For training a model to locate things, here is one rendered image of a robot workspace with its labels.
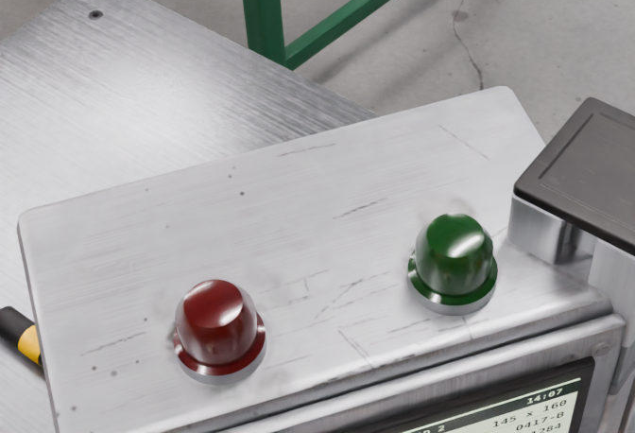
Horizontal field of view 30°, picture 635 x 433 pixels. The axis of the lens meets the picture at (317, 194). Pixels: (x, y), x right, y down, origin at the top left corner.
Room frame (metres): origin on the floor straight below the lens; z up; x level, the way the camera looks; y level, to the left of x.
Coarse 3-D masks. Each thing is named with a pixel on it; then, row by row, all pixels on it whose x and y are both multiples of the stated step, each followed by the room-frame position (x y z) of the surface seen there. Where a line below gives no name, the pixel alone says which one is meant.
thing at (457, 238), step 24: (456, 216) 0.21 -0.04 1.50; (432, 240) 0.20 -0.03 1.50; (456, 240) 0.20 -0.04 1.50; (480, 240) 0.20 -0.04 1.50; (408, 264) 0.21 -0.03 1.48; (432, 264) 0.20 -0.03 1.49; (456, 264) 0.19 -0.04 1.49; (480, 264) 0.20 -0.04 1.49; (432, 288) 0.20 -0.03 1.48; (456, 288) 0.19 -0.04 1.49; (480, 288) 0.20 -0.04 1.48; (456, 312) 0.19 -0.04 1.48
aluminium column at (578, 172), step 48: (576, 144) 0.23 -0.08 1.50; (624, 144) 0.23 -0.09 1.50; (528, 192) 0.21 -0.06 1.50; (576, 192) 0.21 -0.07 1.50; (624, 192) 0.21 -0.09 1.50; (528, 240) 0.21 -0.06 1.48; (576, 240) 0.21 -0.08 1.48; (624, 240) 0.19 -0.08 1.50; (624, 288) 0.19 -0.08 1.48; (624, 336) 0.19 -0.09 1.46; (624, 384) 0.19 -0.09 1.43; (624, 432) 0.21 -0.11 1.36
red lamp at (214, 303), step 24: (192, 288) 0.19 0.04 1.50; (216, 288) 0.19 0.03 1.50; (240, 288) 0.19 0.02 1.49; (192, 312) 0.18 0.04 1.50; (216, 312) 0.18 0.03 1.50; (240, 312) 0.18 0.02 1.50; (192, 336) 0.18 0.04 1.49; (216, 336) 0.18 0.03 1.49; (240, 336) 0.18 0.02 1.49; (264, 336) 0.18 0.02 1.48; (192, 360) 0.18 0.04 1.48; (216, 360) 0.18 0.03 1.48; (240, 360) 0.18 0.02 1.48; (216, 384) 0.17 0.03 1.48
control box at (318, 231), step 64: (384, 128) 0.27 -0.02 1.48; (448, 128) 0.26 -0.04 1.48; (512, 128) 0.26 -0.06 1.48; (128, 192) 0.25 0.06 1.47; (192, 192) 0.24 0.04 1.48; (256, 192) 0.24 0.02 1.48; (320, 192) 0.24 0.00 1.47; (384, 192) 0.24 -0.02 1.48; (448, 192) 0.24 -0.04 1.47; (64, 256) 0.22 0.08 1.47; (128, 256) 0.22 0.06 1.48; (192, 256) 0.22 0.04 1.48; (256, 256) 0.22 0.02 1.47; (320, 256) 0.22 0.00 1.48; (384, 256) 0.21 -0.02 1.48; (512, 256) 0.21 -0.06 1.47; (576, 256) 0.21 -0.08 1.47; (64, 320) 0.20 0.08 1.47; (128, 320) 0.20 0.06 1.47; (320, 320) 0.19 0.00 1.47; (384, 320) 0.19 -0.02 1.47; (448, 320) 0.19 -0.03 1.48; (512, 320) 0.19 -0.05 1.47; (576, 320) 0.19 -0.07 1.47; (64, 384) 0.18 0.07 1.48; (128, 384) 0.18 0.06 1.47; (192, 384) 0.17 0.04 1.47; (256, 384) 0.17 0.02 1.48; (320, 384) 0.17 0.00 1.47; (384, 384) 0.17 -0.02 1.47; (448, 384) 0.17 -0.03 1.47
